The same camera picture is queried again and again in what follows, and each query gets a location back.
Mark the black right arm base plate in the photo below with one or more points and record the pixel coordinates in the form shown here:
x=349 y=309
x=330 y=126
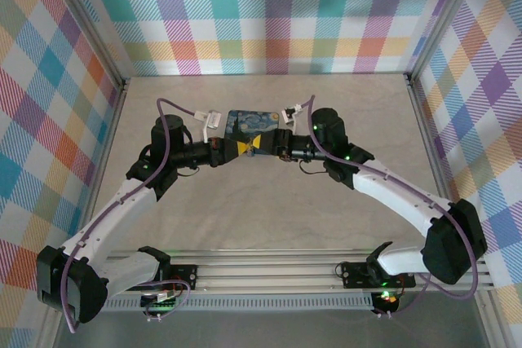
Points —
x=355 y=276

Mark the small circuit board with LED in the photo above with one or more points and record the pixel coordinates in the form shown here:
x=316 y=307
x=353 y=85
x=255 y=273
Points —
x=387 y=300

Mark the starry night tin box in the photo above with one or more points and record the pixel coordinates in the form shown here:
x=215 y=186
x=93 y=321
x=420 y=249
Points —
x=257 y=122

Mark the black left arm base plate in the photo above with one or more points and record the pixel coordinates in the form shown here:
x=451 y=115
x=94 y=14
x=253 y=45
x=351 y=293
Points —
x=185 y=276

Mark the aluminium mounting rail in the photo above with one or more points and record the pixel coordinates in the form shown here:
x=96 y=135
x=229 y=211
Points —
x=269 y=274

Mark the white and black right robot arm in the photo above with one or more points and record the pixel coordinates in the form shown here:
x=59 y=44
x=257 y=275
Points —
x=391 y=189

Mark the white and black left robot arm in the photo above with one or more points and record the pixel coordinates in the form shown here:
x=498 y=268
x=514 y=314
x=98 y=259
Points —
x=114 y=217

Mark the green terminal circuit board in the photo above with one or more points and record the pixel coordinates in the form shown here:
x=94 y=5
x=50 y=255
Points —
x=163 y=303

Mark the aluminium side rail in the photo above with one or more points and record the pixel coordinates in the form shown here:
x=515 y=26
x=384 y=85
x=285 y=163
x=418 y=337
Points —
x=416 y=107
x=116 y=120

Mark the aluminium frame post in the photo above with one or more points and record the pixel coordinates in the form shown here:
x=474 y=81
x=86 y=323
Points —
x=87 y=22
x=448 y=14

